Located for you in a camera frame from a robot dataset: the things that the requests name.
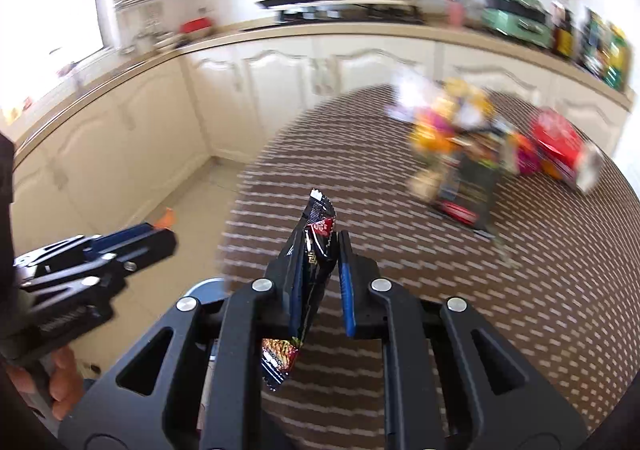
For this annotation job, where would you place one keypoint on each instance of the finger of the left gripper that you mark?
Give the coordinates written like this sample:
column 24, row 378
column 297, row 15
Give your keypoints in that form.
column 138, row 247

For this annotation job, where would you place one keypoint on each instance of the green electric cooker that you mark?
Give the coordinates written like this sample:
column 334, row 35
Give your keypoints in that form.
column 522, row 20

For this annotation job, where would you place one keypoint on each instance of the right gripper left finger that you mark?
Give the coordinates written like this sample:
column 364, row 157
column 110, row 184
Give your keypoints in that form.
column 283, row 314

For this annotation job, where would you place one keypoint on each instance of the pink utensil holder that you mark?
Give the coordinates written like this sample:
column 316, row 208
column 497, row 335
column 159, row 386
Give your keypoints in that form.
column 456, row 12

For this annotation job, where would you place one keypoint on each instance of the dark sauce bottles group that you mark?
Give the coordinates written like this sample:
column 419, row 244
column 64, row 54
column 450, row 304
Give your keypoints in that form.
column 590, row 55

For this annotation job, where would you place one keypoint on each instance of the yellow orange wrapper pile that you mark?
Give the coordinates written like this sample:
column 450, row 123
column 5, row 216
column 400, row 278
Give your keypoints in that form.
column 451, row 121

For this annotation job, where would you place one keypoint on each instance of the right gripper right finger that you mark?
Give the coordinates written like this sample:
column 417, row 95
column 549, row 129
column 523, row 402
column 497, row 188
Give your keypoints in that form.
column 362, row 288

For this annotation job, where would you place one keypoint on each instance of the cream lower cabinets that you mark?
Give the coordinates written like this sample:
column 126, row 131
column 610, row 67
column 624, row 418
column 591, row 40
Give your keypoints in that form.
column 107, row 159

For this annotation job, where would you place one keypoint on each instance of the black snack wrapper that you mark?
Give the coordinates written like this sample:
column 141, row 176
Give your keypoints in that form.
column 318, row 220

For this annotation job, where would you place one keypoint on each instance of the red snack bag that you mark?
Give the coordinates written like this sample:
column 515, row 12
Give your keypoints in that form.
column 563, row 154

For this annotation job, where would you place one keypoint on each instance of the brown dotted tablecloth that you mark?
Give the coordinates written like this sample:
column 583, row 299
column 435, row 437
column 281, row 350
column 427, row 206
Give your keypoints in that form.
column 558, row 276

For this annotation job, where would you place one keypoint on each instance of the green oil bottle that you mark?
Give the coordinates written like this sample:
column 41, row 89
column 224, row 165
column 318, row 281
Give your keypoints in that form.
column 616, row 59

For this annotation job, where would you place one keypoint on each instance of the hanging utensil rack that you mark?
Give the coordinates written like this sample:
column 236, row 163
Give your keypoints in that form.
column 137, row 18

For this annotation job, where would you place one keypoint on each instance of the black gas stove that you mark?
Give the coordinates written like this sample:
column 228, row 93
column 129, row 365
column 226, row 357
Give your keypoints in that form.
column 303, row 12

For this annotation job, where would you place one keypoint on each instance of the black snack bag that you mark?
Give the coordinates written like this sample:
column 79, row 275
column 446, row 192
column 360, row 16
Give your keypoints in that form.
column 472, row 170

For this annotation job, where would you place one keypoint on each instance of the dark soy sauce bottle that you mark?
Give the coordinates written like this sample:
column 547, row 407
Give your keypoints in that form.
column 562, row 23

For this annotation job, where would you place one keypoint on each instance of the red container on bowls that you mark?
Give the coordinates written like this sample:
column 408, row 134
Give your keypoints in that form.
column 201, row 26

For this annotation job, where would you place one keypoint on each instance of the person's left hand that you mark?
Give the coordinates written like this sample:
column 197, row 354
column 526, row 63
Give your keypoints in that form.
column 65, row 387

